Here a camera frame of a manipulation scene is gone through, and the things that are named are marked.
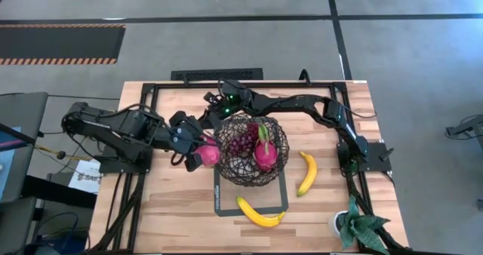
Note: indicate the black hazard-striped floor mat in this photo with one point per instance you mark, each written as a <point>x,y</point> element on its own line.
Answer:
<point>60,42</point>

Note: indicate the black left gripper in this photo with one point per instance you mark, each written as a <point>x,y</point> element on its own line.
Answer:
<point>183,140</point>

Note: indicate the red-purple grape bunch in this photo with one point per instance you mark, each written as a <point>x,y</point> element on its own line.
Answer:
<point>243,143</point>

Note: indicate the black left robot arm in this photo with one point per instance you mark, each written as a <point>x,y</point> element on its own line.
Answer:
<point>124,126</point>

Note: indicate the yellow banana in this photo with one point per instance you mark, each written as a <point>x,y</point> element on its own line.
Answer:
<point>256,217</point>
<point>310,172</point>

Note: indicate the pink dragon fruit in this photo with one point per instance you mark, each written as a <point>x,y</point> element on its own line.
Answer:
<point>266,157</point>
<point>209,155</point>

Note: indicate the green leafy plant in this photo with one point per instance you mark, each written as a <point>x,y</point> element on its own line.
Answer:
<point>362,228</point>

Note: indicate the white printed paper sheet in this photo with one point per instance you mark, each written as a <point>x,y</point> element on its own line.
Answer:
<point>87,176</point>

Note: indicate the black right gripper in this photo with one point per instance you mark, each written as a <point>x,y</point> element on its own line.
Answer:
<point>217,104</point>

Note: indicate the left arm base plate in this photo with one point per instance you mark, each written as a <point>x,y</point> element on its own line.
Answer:
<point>124,166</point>

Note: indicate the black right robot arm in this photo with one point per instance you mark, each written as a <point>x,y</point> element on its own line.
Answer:
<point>302,102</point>

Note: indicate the black floor stand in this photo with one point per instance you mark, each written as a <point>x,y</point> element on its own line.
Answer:
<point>466,128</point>

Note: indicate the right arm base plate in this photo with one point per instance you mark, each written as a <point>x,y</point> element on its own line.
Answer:
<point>377,157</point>

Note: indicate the black-bordered table mat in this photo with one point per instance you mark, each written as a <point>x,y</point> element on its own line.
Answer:
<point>219,198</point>

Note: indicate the gray side table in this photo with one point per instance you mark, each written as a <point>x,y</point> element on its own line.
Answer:
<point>19,134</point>

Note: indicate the white plant pot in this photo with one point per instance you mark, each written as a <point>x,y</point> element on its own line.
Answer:
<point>335,223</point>

